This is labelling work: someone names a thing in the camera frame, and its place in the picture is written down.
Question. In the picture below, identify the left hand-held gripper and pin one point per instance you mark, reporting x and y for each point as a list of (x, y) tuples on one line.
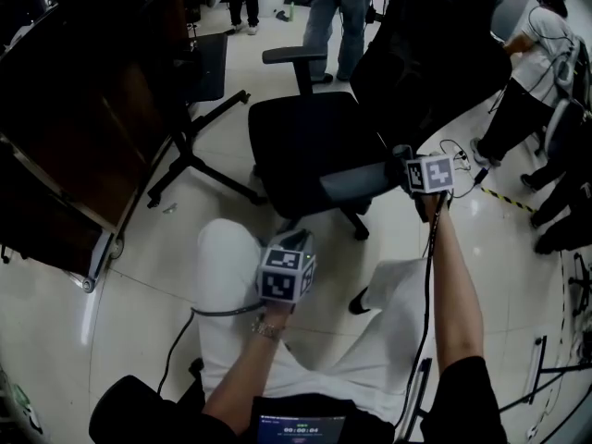
[(287, 275)]

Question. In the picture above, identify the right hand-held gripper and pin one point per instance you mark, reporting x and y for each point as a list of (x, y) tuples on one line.
[(432, 174)]

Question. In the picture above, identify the black office chair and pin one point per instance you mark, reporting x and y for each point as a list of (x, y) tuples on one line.
[(314, 132)]

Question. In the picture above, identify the person's left forearm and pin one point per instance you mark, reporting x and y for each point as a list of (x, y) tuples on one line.
[(250, 368)]

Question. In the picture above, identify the person's right forearm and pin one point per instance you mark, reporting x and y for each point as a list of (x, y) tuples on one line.
[(455, 294)]

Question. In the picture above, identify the black mesh chair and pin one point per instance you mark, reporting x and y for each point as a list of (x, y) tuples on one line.
[(203, 123)]

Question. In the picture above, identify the black chair wheel base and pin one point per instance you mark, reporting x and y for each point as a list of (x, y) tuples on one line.
[(582, 285)]

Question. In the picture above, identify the gold wrist watch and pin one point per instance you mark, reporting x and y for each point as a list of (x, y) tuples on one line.
[(267, 329)]

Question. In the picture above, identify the person's white trousers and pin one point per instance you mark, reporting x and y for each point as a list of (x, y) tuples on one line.
[(231, 294)]

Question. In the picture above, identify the person's black shoe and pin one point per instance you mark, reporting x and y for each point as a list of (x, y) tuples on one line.
[(358, 302)]

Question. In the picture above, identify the yellow black floor tape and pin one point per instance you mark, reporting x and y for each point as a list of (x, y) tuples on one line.
[(509, 200)]

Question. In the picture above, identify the small floor scrap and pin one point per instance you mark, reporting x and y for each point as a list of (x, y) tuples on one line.
[(169, 208)]

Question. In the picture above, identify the chest-mounted screen device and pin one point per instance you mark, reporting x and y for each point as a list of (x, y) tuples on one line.
[(300, 430)]

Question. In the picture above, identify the white cabinet with red label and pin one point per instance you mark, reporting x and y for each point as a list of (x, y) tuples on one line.
[(513, 3)]

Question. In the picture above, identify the green bottle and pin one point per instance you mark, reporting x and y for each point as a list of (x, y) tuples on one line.
[(292, 12)]

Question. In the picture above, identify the person's black shirt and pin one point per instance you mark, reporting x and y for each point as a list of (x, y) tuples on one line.
[(462, 410)]

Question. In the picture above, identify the black tripod stand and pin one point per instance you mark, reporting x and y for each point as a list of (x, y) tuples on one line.
[(555, 373)]

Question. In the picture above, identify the dark wooden desk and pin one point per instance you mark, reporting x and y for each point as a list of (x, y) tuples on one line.
[(69, 109)]

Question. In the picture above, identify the silver metal frame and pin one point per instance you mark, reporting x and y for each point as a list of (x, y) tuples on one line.
[(418, 396)]

